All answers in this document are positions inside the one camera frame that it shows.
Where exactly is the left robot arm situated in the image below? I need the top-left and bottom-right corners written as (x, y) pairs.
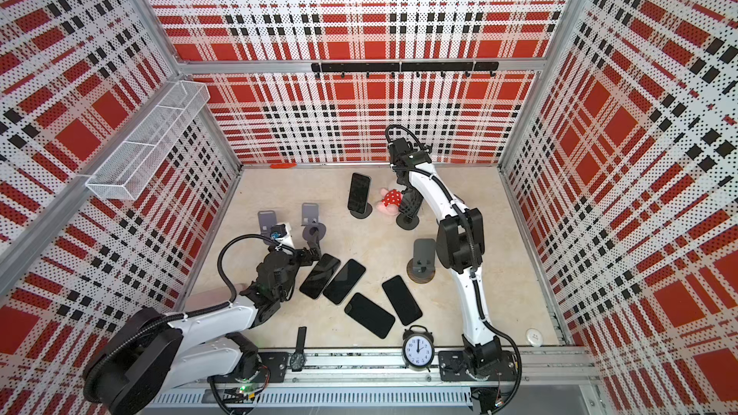
top-left (83, 224), bottom-right (325, 414)

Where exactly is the white round puck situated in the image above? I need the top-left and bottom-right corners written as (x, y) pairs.
top-left (526, 328), bottom-right (544, 348)

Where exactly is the black wristwatch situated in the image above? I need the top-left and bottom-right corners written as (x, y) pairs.
top-left (289, 326), bottom-right (308, 372)

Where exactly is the black hook rail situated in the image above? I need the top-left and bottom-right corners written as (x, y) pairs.
top-left (311, 61), bottom-right (500, 75)

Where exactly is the pink plush toy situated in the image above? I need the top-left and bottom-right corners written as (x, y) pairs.
top-left (375, 188), bottom-right (403, 216)

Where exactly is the black alarm clock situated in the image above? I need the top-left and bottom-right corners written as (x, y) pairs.
top-left (402, 325), bottom-right (435, 371)

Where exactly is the dark phone stand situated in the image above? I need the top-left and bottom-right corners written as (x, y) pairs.
top-left (350, 203), bottom-right (373, 220)
top-left (395, 214), bottom-right (420, 231)

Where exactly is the red marker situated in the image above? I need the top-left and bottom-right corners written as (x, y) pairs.
top-left (269, 163), bottom-right (298, 170)

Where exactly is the pink phone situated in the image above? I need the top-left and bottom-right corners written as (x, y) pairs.
top-left (184, 286), bottom-right (253, 315)

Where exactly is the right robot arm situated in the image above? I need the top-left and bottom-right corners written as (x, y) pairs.
top-left (384, 124), bottom-right (522, 388)

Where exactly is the grey phone stand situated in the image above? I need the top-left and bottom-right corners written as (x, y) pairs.
top-left (301, 203), bottom-right (327, 242)
top-left (258, 211), bottom-right (278, 237)

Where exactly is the wooden base phone stand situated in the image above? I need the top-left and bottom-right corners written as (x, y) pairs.
top-left (407, 238), bottom-right (436, 284)

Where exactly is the black phone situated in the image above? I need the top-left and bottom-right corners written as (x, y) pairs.
top-left (323, 259), bottom-right (366, 305)
top-left (382, 276), bottom-right (423, 326)
top-left (344, 293), bottom-right (395, 339)
top-left (299, 254), bottom-right (341, 300)
top-left (348, 173), bottom-right (371, 211)
top-left (399, 189), bottom-right (424, 219)

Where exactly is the white wire basket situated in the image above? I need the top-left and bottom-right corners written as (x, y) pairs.
top-left (86, 81), bottom-right (209, 201)

